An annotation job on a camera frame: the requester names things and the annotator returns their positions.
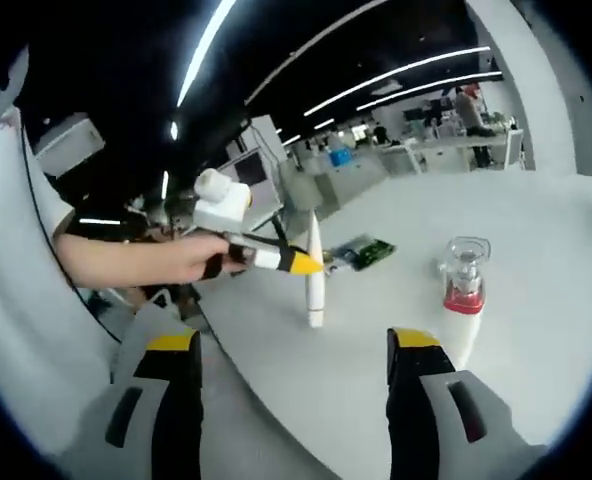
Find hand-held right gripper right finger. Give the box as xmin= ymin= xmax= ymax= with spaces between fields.
xmin=384 ymin=326 xmax=542 ymax=480

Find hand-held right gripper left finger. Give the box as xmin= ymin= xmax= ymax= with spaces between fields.
xmin=88 ymin=327 xmax=206 ymax=480

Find white skincare tube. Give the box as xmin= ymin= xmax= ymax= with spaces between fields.
xmin=303 ymin=208 xmax=328 ymax=330

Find white pump skincare bottle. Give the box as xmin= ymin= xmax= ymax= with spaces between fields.
xmin=436 ymin=236 xmax=493 ymax=372

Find green black packet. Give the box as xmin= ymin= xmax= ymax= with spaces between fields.
xmin=333 ymin=238 xmax=398 ymax=272

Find person's left hand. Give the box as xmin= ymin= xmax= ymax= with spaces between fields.
xmin=174 ymin=234 xmax=251 ymax=283

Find monitor with pink screen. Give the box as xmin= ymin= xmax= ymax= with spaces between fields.
xmin=229 ymin=148 xmax=273 ymax=192

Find ceiling light strip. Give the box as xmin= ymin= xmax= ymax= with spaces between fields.
xmin=175 ymin=0 xmax=238 ymax=109
xmin=355 ymin=71 xmax=505 ymax=112
xmin=303 ymin=45 xmax=492 ymax=117

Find white office desk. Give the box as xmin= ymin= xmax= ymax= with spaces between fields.
xmin=390 ymin=128 xmax=526 ymax=174

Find black wrist strap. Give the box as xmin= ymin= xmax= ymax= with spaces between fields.
xmin=202 ymin=252 xmax=227 ymax=281

